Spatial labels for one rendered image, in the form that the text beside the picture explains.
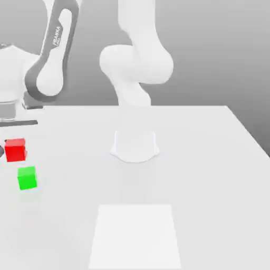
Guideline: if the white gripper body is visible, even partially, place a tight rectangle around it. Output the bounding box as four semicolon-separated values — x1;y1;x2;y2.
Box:
0;119;39;129

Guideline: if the small red cube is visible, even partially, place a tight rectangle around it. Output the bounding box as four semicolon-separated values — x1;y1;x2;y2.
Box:
4;138;28;163

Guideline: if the small green cube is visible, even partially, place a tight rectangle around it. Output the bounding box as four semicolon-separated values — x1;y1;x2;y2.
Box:
17;166;38;191

